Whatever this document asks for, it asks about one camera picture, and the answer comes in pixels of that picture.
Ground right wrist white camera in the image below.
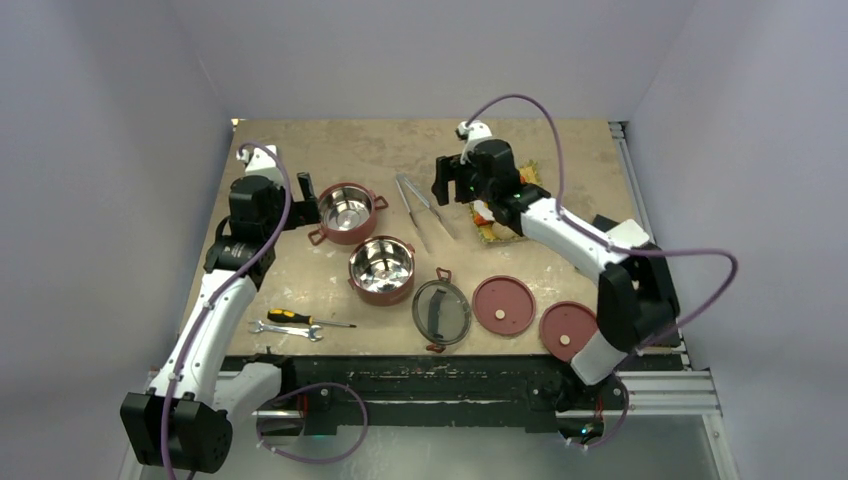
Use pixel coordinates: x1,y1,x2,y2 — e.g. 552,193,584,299
456,120,493,164

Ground silver open-end wrench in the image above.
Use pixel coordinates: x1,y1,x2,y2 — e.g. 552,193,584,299
248,321,323,342

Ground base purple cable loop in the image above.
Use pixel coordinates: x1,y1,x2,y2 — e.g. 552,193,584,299
255,382,370,466

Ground white small box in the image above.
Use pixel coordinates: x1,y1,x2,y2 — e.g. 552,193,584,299
607,219,651,249

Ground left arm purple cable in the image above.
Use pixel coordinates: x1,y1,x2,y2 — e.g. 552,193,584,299
160,141,294,480

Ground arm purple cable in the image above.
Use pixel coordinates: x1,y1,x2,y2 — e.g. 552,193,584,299
463,93,739,352
160,141,294,480

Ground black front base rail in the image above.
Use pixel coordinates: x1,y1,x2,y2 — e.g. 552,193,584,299
218,354,687,435

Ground red round lid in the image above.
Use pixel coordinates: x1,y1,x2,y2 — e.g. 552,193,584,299
539,301,598,362
472,275,536,336

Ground left red round lid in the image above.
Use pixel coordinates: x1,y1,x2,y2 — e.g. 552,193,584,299
472,275,536,336

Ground yellow food tray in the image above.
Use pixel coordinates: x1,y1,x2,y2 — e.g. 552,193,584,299
468,160,546,245

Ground transparent grey pot lid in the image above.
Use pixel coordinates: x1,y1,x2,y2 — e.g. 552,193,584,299
411,267,472,354

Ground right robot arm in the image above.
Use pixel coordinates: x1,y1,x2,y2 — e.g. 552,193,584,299
431,138,680,407

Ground metal serving tongs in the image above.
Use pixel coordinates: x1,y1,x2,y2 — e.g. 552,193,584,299
394,173,458,242

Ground near red steel pot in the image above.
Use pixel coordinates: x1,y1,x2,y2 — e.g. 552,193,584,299
347,235,416,307

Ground right red round lid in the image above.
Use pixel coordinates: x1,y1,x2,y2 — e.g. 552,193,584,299
539,301,598,362

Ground red steel pot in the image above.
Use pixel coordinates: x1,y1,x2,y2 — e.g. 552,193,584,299
307,182,389,246
347,235,416,307

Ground yellow black screwdriver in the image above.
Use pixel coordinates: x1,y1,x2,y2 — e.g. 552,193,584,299
266,309,356,328

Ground far red steel pot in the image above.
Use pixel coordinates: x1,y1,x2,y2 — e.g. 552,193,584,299
307,182,389,246

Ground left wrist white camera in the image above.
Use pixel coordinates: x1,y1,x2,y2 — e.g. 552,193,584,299
236,148,283,184

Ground wrist white camera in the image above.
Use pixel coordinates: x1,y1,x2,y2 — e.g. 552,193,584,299
456,120,493,164
236,148,283,184

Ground aluminium frame rail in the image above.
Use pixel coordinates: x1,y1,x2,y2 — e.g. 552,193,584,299
609,121,730,480

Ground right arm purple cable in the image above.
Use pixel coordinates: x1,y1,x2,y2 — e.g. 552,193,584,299
463,93,739,352

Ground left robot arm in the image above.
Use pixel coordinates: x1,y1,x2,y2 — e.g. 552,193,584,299
120,172,320,474

